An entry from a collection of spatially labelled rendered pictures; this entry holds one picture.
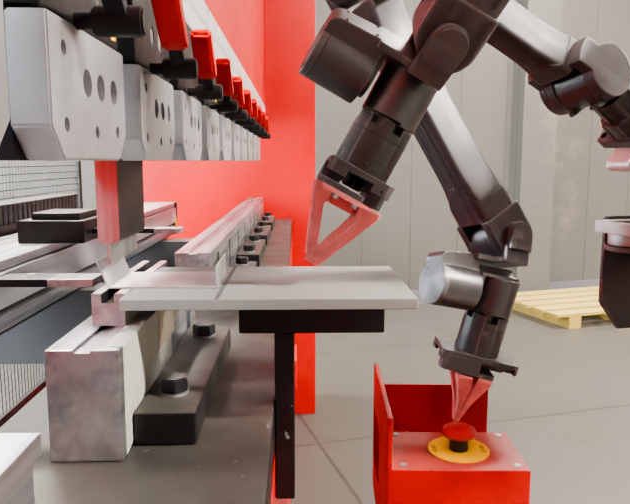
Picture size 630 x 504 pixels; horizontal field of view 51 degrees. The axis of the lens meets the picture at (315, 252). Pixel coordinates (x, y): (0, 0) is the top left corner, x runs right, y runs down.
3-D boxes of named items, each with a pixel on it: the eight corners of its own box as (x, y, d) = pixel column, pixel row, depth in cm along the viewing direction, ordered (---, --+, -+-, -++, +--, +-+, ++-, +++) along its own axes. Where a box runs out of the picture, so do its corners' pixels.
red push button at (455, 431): (479, 462, 76) (480, 432, 76) (444, 461, 76) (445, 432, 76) (471, 447, 80) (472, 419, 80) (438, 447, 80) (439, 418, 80)
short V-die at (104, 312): (125, 325, 60) (124, 293, 60) (92, 325, 60) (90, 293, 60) (167, 284, 80) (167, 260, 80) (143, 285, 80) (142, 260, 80)
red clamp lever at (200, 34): (214, 25, 71) (223, 92, 79) (176, 25, 71) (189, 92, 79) (213, 37, 70) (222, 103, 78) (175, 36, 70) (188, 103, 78)
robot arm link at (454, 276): (535, 222, 84) (490, 230, 91) (461, 204, 79) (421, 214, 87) (527, 316, 82) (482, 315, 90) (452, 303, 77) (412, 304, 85)
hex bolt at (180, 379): (186, 397, 60) (186, 380, 60) (156, 398, 60) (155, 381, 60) (191, 387, 63) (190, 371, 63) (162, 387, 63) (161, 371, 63)
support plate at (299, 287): (418, 309, 58) (418, 298, 58) (118, 311, 57) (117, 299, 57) (389, 274, 76) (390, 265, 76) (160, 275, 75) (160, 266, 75)
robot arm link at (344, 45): (479, 40, 56) (467, 14, 63) (363, -34, 53) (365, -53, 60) (399, 150, 62) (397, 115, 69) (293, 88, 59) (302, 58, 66)
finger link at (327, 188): (279, 249, 61) (328, 159, 60) (281, 240, 68) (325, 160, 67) (344, 284, 61) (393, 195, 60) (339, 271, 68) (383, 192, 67)
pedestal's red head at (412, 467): (526, 570, 74) (534, 419, 72) (385, 569, 75) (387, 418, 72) (484, 484, 94) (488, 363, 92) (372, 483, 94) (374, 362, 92)
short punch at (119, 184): (120, 264, 61) (116, 160, 59) (98, 264, 61) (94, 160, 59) (145, 249, 71) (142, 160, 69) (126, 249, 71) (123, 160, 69)
